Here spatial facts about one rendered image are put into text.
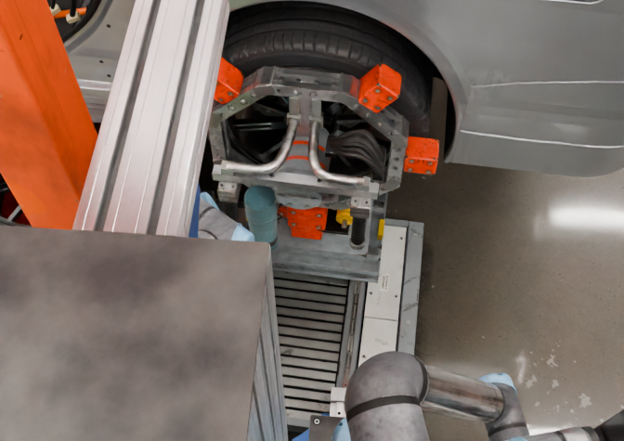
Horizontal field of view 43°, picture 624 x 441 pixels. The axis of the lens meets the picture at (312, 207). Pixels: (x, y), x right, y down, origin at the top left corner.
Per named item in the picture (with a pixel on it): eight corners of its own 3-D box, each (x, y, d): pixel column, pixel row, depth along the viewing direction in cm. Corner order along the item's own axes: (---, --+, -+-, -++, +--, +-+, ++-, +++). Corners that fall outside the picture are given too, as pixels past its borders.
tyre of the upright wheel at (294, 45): (304, -63, 194) (171, 62, 241) (289, 4, 182) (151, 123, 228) (481, 73, 226) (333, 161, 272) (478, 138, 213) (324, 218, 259)
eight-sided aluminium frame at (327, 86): (396, 200, 241) (417, 80, 195) (395, 217, 237) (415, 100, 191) (223, 179, 245) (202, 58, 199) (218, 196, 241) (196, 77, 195)
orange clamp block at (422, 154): (404, 149, 221) (435, 153, 221) (402, 173, 217) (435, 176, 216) (407, 135, 215) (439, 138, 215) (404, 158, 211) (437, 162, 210)
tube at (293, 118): (301, 123, 206) (301, 96, 197) (290, 183, 196) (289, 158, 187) (235, 115, 207) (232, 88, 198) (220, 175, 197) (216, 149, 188)
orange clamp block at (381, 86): (380, 91, 202) (402, 74, 195) (376, 115, 198) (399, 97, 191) (358, 78, 199) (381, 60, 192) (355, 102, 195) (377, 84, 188)
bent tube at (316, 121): (376, 131, 204) (379, 104, 195) (369, 191, 194) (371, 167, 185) (309, 123, 206) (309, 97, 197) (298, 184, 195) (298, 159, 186)
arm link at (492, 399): (318, 350, 126) (476, 391, 159) (331, 417, 120) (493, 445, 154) (372, 321, 120) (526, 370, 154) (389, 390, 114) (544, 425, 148)
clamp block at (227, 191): (243, 175, 206) (242, 163, 202) (237, 203, 202) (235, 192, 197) (225, 173, 207) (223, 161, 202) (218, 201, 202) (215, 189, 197)
